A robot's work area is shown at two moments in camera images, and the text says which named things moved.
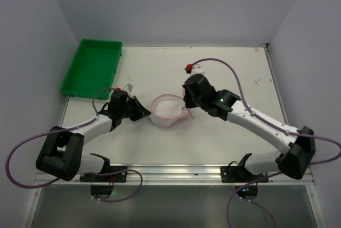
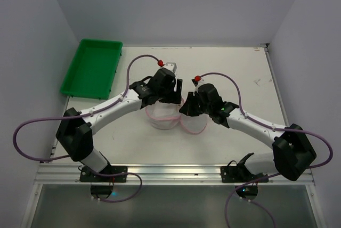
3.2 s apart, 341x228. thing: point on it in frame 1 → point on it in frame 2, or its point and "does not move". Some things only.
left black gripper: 134,108 → 173,93
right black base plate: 238,174 does not move
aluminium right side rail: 266,46 does not move
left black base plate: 115,173 does not move
